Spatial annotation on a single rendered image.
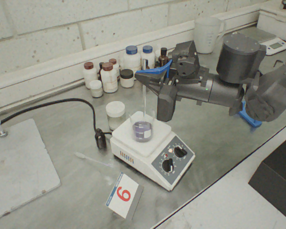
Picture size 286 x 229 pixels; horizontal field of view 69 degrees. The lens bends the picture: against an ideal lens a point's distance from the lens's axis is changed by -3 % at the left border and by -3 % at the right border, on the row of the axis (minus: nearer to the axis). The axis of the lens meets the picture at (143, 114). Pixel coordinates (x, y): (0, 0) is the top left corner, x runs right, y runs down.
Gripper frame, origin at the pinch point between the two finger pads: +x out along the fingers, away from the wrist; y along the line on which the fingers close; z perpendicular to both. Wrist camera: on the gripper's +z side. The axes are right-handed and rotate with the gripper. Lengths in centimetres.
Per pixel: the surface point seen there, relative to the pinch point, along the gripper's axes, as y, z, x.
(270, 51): -79, -24, -40
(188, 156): -0.1, -22.6, -11.0
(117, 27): -46, -10, 29
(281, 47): -86, -24, -46
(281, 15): -104, -13, -44
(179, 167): 4.1, -22.6, -9.4
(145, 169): 7.6, -22.4, -1.3
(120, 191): 14.7, -23.2, 2.4
